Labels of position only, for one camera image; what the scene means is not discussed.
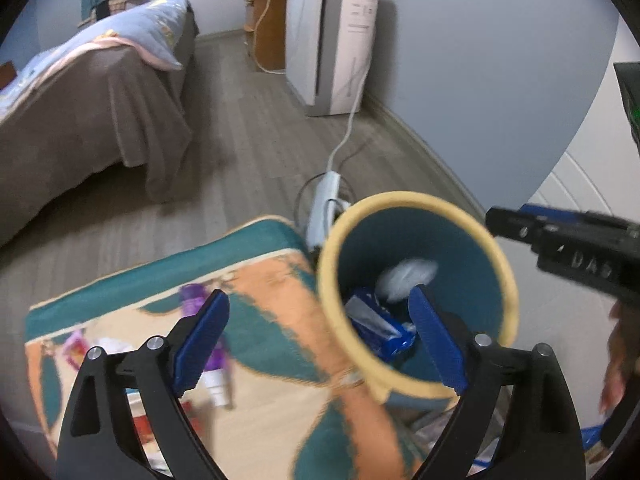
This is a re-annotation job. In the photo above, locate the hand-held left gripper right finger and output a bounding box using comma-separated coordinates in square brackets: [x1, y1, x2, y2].
[407, 284, 586, 480]

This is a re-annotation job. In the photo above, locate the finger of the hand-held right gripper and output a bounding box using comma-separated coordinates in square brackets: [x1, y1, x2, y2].
[486, 207, 552, 254]
[521, 204, 627, 227]

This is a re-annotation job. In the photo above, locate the blue plastic wrapper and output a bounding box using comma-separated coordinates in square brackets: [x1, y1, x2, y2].
[345, 287, 417, 359]

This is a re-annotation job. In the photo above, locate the white power strip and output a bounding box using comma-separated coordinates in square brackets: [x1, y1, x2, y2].
[305, 171, 352, 252]

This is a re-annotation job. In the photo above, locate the red white packet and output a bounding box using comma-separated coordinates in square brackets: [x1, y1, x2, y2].
[125, 390, 171, 471]

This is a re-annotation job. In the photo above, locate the wooden cabinet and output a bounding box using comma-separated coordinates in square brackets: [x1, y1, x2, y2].
[243, 0, 289, 74]

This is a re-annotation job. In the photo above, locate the crumpled white tissue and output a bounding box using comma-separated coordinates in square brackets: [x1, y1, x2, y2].
[375, 258, 440, 303]

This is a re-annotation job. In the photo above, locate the blue cardboard packet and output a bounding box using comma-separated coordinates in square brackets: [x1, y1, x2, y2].
[580, 422, 611, 448]

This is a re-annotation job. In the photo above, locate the person's right hand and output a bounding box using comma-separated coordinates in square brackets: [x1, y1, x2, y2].
[601, 304, 640, 413]

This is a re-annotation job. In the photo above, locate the teal and orange printed rug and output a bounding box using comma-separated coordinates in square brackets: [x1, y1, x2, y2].
[25, 216, 451, 480]

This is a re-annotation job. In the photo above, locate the cream cable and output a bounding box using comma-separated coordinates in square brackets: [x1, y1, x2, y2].
[251, 0, 287, 75]

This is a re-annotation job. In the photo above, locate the teal bin with yellow rim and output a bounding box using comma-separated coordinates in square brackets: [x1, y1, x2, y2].
[317, 191, 520, 403]

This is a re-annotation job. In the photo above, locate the purple plastic wrapper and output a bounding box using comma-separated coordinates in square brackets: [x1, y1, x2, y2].
[179, 284, 233, 373]

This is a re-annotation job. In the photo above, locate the white power strip cable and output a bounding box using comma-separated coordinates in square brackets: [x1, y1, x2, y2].
[326, 50, 377, 175]

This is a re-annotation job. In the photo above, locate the white air purifier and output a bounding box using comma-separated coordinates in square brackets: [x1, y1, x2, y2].
[285, 0, 380, 118]

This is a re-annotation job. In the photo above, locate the bed with brown blanket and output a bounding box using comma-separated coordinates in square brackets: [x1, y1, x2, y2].
[0, 7, 199, 247]

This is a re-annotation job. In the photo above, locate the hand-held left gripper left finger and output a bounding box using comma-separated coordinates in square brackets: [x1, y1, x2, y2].
[54, 289, 231, 480]

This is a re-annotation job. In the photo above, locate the pink snack wrapper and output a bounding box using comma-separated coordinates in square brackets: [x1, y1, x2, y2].
[64, 329, 95, 362]

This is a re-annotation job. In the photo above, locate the light blue quilt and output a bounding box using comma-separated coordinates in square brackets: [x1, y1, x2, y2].
[0, 0, 193, 126]

